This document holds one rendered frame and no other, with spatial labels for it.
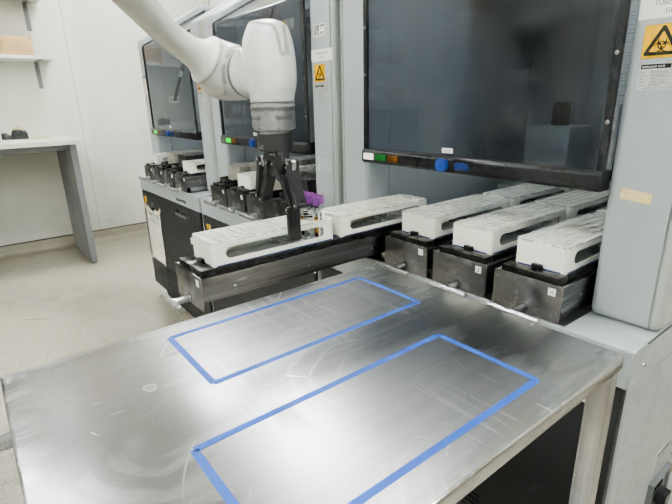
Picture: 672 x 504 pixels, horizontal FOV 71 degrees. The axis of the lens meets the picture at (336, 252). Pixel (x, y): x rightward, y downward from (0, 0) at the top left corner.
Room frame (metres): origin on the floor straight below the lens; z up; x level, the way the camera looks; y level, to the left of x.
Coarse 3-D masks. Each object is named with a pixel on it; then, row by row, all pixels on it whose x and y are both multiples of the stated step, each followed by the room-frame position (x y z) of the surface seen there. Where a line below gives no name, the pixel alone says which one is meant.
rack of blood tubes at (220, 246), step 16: (240, 224) 1.01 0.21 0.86; (256, 224) 1.01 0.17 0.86; (272, 224) 1.02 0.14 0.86; (304, 224) 1.00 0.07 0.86; (320, 224) 1.02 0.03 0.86; (208, 240) 0.89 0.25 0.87; (224, 240) 0.89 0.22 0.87; (240, 240) 0.90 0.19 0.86; (256, 240) 0.93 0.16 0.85; (272, 240) 1.06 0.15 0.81; (304, 240) 1.00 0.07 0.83; (320, 240) 1.02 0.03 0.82; (208, 256) 0.88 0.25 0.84; (224, 256) 0.88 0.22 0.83; (240, 256) 0.90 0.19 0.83; (256, 256) 0.92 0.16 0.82
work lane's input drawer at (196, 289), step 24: (336, 240) 1.04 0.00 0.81; (360, 240) 1.07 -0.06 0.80; (384, 240) 1.12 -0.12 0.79; (192, 264) 0.89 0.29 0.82; (240, 264) 0.89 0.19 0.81; (264, 264) 0.91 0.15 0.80; (288, 264) 0.95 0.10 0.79; (312, 264) 0.99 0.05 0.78; (336, 264) 1.03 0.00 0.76; (192, 288) 0.87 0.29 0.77; (216, 288) 0.85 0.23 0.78; (240, 288) 0.88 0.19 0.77
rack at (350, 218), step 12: (348, 204) 1.19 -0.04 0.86; (360, 204) 1.19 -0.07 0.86; (372, 204) 1.18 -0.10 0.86; (384, 204) 1.19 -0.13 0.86; (396, 204) 1.17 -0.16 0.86; (408, 204) 1.19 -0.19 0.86; (420, 204) 1.22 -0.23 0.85; (336, 216) 1.07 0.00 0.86; (348, 216) 1.07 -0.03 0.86; (360, 216) 1.10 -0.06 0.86; (372, 216) 1.25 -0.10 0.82; (384, 216) 1.20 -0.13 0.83; (396, 216) 1.20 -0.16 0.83; (336, 228) 1.07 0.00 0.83; (348, 228) 1.07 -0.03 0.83; (360, 228) 1.10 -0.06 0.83; (372, 228) 1.12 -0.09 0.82
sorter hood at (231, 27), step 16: (256, 0) 1.96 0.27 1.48; (272, 0) 1.70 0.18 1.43; (288, 0) 1.53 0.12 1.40; (304, 0) 1.47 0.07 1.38; (224, 16) 1.97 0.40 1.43; (240, 16) 1.77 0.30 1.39; (256, 16) 1.68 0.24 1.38; (272, 16) 1.61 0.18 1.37; (288, 16) 1.53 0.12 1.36; (304, 16) 1.47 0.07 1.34; (224, 32) 1.87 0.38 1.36; (240, 32) 1.78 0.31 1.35; (304, 32) 1.47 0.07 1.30; (304, 48) 1.47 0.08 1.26; (304, 64) 1.47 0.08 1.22; (304, 80) 1.47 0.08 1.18; (304, 96) 1.48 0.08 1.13; (224, 112) 1.92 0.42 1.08; (240, 112) 1.82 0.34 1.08; (304, 112) 1.49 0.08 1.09; (224, 128) 1.93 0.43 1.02; (240, 128) 1.82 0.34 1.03; (304, 128) 1.49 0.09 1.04; (240, 144) 1.81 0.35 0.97; (256, 144) 1.71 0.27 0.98; (304, 144) 1.47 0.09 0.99
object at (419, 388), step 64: (192, 320) 0.63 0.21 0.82; (256, 320) 0.62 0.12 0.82; (320, 320) 0.62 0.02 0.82; (384, 320) 0.61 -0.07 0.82; (448, 320) 0.61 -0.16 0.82; (512, 320) 0.60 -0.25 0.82; (64, 384) 0.47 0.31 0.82; (128, 384) 0.47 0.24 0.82; (192, 384) 0.46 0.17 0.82; (256, 384) 0.46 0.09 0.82; (320, 384) 0.46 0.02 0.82; (384, 384) 0.45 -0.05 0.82; (448, 384) 0.45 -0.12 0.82; (512, 384) 0.45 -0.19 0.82; (576, 384) 0.45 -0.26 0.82; (0, 448) 0.42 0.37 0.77; (64, 448) 0.36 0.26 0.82; (128, 448) 0.36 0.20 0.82; (192, 448) 0.36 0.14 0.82; (256, 448) 0.36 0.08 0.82; (320, 448) 0.36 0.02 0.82; (384, 448) 0.35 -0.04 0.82; (448, 448) 0.35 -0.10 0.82; (512, 448) 0.36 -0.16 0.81
